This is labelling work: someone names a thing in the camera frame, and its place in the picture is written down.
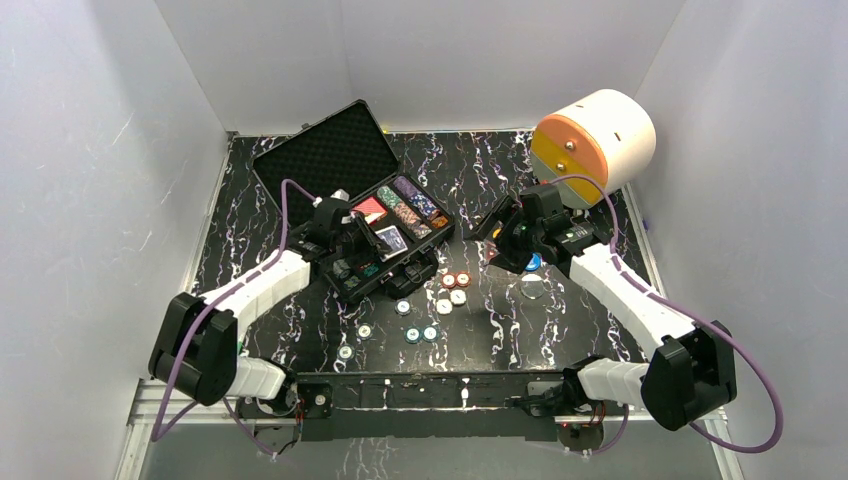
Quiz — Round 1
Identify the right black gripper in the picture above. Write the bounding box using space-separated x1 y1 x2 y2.
464 195 543 275

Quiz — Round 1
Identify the red playing card deck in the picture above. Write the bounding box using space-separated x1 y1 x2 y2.
353 196 388 227

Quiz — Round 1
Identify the blue playing card deck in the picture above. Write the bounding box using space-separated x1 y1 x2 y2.
375 225 408 261

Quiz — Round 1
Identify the blue small blind button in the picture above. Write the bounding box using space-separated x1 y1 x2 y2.
525 253 543 272

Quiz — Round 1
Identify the clear round dealer button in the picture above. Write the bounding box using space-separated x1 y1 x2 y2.
520 273 546 300

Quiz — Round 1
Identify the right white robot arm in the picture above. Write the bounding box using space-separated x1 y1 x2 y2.
467 185 737 431

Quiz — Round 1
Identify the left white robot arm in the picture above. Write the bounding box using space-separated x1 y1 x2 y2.
148 198 391 416

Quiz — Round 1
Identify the black poker set case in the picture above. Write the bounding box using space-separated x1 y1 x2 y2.
251 100 455 303

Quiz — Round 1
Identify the pale green chip stack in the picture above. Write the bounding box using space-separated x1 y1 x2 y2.
332 259 361 290

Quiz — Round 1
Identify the orange blue chip stack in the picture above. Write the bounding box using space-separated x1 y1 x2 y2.
392 201 432 240

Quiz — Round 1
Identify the purple and blue chip stack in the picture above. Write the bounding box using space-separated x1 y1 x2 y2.
393 176 448 229

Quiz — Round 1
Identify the red five chip right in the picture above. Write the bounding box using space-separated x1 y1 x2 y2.
455 271 472 287

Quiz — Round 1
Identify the red five chip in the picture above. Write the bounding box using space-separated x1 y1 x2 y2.
455 271 472 287
441 273 457 289

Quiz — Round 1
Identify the red five chip left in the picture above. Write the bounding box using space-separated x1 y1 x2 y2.
441 273 457 289

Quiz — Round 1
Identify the blue fifty chip far left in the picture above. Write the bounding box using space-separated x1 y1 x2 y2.
356 323 373 340

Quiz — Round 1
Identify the white one chip right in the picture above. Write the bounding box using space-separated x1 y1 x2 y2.
449 289 467 306

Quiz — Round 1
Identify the white one chip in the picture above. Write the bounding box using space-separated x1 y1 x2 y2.
436 298 453 315
449 289 467 306

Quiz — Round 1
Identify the white one chip left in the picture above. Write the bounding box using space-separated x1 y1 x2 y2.
436 298 453 315

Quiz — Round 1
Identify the teal fifty chip left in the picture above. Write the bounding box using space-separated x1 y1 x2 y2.
404 327 422 344

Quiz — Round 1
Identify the teal fifty chip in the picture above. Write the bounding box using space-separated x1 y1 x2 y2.
422 325 440 343
404 327 422 344

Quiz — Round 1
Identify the blue fifty chip lowest left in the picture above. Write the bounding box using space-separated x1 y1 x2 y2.
337 344 355 362

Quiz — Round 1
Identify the teal fifty chip right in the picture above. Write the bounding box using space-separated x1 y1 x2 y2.
422 325 440 343

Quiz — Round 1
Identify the white cylindrical drawer unit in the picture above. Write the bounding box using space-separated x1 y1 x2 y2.
530 89 656 210

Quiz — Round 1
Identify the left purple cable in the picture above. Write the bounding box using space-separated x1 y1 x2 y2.
150 178 319 444

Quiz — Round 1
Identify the purple cable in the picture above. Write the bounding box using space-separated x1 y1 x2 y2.
549 174 785 455
150 178 319 444

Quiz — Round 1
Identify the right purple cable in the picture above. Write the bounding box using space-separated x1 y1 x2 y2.
549 174 785 455

